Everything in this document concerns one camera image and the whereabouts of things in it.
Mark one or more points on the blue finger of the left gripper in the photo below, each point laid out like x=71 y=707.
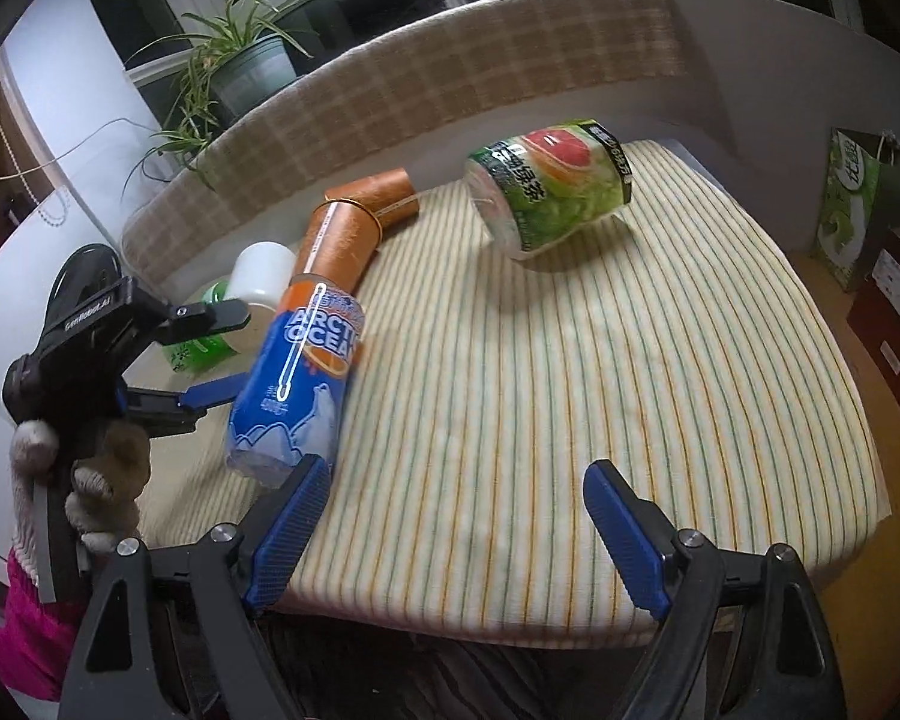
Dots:
x=164 y=412
x=189 y=321

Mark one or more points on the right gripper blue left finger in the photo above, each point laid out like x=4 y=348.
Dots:
x=277 y=530

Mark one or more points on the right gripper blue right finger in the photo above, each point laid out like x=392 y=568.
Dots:
x=637 y=535

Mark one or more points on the blue orange Arctic Ocean cup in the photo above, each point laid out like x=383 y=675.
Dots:
x=292 y=404

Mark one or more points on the pink sleeve forearm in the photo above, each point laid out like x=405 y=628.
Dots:
x=36 y=639

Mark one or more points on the white plastic cup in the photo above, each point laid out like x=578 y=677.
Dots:
x=261 y=274

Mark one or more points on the front orange paper cup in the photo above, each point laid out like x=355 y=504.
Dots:
x=340 y=241

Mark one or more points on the orange paper cup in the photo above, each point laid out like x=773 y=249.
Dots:
x=390 y=195
x=340 y=241

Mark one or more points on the rear orange paper cup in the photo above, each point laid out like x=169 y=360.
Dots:
x=390 y=195

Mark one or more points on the grapefruit green tea cup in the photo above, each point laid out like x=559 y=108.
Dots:
x=534 y=190

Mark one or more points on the white gloved left hand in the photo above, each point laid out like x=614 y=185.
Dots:
x=101 y=507

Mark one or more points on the striped yellow cushion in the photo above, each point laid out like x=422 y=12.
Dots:
x=673 y=339

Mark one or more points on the potted spider plant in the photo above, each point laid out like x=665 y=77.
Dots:
x=238 y=60

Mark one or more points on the green paper bag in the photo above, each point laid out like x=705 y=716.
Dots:
x=861 y=203

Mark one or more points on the checkered beige blanket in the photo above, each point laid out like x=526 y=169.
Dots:
x=446 y=68

